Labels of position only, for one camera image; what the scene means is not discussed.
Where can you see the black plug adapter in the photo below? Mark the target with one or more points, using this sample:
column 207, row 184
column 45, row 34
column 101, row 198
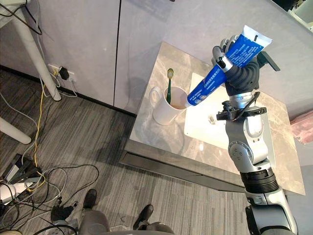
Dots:
column 64, row 73

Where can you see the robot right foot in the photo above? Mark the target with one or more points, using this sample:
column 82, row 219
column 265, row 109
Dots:
column 144, row 216

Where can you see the black and white equipment box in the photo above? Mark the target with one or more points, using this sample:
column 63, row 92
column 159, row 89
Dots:
column 22, row 169

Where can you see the green toothbrush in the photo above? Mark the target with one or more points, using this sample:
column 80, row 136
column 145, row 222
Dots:
column 169, row 85

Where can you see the white ceramic mug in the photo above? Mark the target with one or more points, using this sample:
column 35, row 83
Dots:
column 166, row 111

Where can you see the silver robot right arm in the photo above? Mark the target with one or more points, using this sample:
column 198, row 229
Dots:
column 254, row 151

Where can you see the white rounded device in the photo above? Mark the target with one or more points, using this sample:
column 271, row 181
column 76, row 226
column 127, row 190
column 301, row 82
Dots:
column 9, row 192

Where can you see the blue toothpaste tube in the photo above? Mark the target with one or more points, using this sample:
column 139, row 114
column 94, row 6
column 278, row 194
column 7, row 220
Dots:
column 207, row 85

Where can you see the marble washtable counter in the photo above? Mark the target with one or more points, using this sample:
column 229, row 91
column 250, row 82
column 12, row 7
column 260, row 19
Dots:
column 156, row 132

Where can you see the black faucet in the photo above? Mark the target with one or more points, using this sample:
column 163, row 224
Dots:
column 269, row 61

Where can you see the white rectangular sink basin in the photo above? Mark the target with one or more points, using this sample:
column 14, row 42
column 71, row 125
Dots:
column 205, row 132

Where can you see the black connector block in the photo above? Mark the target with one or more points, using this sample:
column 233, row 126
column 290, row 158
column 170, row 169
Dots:
column 61, row 212

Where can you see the white wall power strip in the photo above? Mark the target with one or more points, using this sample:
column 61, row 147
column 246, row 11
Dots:
column 71, row 76

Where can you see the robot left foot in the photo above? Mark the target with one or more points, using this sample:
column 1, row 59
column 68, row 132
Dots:
column 90, row 198

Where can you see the silver sink drain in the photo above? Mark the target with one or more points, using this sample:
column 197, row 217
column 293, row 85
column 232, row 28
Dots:
column 211, row 119

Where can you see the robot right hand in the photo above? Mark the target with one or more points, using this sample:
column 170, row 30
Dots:
column 244, row 78

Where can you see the short white table leg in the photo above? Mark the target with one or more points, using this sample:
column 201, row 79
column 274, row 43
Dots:
column 13, row 131

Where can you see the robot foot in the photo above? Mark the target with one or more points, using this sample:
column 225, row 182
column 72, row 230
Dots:
column 144, row 216
column 90, row 198

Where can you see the pink cloth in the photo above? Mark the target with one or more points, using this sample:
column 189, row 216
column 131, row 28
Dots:
column 303, row 127

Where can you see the white storage box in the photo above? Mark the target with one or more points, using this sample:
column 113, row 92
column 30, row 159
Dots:
column 302, row 14

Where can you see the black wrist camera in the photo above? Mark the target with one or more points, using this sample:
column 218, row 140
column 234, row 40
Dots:
column 226, row 111

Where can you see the long white table leg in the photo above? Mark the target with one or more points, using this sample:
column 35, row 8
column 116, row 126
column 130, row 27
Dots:
column 36, row 56

